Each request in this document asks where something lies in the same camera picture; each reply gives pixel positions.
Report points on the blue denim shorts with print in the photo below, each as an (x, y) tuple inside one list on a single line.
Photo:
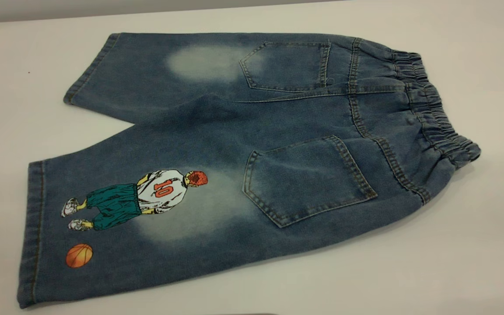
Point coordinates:
[(217, 144)]

